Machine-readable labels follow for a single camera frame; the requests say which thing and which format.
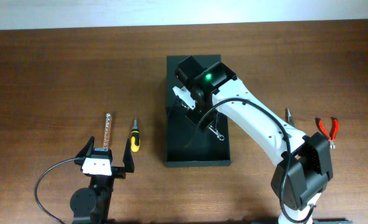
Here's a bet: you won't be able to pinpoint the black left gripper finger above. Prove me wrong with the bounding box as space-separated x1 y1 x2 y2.
75 136 95 158
123 139 134 173

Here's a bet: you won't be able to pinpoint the silver ratchet wrench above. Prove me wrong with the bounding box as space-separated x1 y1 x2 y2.
209 125 225 141

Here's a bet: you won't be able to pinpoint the orange black long-nose pliers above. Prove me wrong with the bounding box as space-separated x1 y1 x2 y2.
285 108 295 127

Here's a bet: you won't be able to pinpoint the red handled wire cutters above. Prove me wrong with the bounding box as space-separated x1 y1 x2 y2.
314 117 340 151

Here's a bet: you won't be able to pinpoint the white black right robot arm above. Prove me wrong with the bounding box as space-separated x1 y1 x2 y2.
173 56 339 223

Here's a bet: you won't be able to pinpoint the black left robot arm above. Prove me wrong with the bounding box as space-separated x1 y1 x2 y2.
70 137 134 224

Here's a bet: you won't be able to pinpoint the yellow black stubby screwdriver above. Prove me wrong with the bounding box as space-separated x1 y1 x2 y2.
130 119 140 152

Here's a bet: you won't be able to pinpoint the black open gift box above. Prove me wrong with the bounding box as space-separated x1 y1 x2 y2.
165 55 232 167

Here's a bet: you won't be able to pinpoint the orange socket bit rail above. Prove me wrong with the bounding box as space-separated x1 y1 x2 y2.
103 113 112 148

